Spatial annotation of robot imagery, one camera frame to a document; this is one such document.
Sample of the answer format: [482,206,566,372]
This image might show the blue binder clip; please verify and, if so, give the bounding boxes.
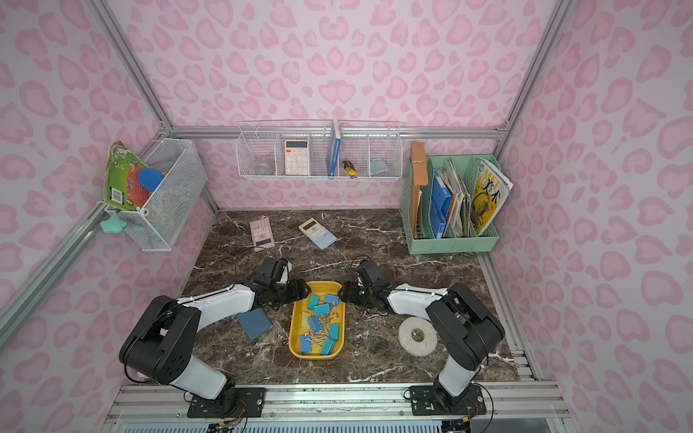
[324,294,340,307]
[299,336,312,355]
[310,316,324,335]

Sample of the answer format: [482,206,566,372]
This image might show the yellow plastic storage box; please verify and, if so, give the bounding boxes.
[289,281,346,361]

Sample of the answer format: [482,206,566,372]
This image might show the blue binder clip top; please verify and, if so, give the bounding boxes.
[299,336,312,355]

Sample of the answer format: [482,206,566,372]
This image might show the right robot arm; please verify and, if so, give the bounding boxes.
[339,260,505,404]

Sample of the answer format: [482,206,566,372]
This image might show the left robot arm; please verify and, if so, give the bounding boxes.
[119,258,311,400]

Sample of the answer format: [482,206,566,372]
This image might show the blue notebook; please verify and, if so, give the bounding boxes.
[237,308,273,341]

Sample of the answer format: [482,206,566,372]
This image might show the pink calculator on table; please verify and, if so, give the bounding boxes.
[249,216,275,252]

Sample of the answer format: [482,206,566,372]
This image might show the white tape roll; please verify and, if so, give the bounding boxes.
[398,317,438,357]

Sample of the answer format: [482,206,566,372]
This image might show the yellow blue calculator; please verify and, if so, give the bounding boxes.
[299,218,337,251]

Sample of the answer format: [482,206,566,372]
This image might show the green desk file organizer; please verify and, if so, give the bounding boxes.
[400,154,499,255]

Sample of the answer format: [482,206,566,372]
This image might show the blue folder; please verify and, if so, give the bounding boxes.
[430,170,453,239]

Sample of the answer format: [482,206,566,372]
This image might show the yellow black small toy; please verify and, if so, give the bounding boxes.
[342,160,358,179]

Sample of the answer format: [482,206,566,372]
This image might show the blue cup in basket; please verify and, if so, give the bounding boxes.
[370,158,390,177]

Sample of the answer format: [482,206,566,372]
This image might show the clear cup in basket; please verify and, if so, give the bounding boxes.
[253,157,276,176]

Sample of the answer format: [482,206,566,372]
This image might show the white mesh side basket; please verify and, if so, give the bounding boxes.
[105,138,208,252]

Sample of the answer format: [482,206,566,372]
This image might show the brown folder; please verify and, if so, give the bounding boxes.
[409,141,429,238]

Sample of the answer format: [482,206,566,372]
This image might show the white orange calculator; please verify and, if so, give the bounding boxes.
[284,139,310,176]

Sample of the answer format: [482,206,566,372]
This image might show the yellow magazine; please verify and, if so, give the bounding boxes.
[471,158,514,236]

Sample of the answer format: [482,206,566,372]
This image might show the blue round disc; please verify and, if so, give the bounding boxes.
[137,168,164,193]

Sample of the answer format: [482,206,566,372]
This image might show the mint star hook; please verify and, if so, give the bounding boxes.
[100,213,127,235]

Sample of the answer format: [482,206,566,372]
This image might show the green snack package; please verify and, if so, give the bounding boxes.
[105,142,151,211]

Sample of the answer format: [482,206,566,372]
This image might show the white wire wall basket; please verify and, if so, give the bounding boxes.
[236,119,404,180]

